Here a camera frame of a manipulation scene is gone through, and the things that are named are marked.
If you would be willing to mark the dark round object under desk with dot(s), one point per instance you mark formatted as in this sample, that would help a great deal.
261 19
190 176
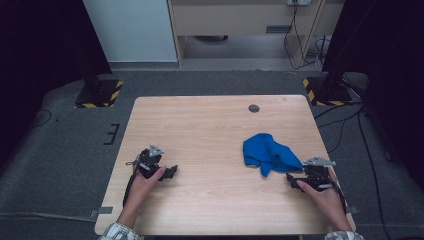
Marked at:
210 38

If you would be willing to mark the white power strip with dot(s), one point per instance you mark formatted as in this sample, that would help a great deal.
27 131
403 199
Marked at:
299 2

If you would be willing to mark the beige wooden desk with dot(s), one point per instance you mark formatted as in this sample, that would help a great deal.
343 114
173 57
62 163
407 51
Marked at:
226 20

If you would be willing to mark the white cabinet panel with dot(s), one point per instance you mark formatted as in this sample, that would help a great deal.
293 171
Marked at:
130 30

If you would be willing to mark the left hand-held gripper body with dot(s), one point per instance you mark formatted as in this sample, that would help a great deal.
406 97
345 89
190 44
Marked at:
149 163

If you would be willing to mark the person's left hand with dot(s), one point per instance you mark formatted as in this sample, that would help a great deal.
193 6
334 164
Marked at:
141 190

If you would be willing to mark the dark curtain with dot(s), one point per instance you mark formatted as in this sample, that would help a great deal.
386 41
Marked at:
40 50
393 66

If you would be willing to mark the black stand with striped base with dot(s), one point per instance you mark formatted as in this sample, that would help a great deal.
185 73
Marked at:
100 95
330 93

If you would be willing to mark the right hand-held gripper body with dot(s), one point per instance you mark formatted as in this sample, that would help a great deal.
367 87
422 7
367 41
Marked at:
316 175

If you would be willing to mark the person's right hand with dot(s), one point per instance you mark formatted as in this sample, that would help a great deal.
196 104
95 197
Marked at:
330 200

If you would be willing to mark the grey round table grommet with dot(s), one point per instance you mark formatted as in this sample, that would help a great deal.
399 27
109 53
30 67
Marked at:
254 108

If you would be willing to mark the grey tape piece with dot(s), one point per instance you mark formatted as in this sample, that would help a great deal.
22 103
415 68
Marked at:
103 210
353 209

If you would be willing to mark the blue cloth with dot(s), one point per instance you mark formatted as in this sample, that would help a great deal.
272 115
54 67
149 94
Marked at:
266 151

